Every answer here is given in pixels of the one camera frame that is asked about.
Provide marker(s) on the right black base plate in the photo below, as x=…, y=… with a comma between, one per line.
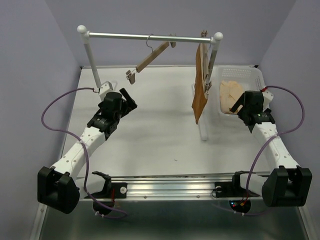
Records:
x=239, y=203

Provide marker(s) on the wooden clip hanger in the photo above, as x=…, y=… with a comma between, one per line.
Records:
x=204, y=70
x=130, y=74

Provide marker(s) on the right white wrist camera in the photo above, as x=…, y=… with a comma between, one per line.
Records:
x=267, y=97

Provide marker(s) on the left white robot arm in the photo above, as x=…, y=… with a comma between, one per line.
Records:
x=56, y=185

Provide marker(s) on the white plastic basket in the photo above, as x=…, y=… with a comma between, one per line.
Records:
x=248, y=77

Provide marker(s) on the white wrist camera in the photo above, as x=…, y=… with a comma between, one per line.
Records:
x=267, y=97
x=104, y=89

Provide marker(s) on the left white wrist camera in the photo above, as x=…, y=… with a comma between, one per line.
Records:
x=104, y=89

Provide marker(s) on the beige underwear in basket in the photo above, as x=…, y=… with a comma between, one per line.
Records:
x=229, y=93

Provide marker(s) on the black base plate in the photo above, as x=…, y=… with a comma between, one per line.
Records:
x=104, y=199
x=239, y=203

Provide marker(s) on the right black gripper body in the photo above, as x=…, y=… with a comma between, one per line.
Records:
x=242, y=112

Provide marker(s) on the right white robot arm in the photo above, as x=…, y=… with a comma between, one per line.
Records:
x=288, y=183

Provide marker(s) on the white metal clothes rack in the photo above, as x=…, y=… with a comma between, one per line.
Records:
x=212, y=43

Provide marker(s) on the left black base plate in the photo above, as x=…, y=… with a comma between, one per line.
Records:
x=104, y=199

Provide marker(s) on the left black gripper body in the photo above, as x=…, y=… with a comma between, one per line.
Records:
x=120, y=112

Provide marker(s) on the brown underwear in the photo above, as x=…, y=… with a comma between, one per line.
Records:
x=199, y=101

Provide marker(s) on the aluminium mounting rail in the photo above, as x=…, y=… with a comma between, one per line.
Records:
x=163, y=188

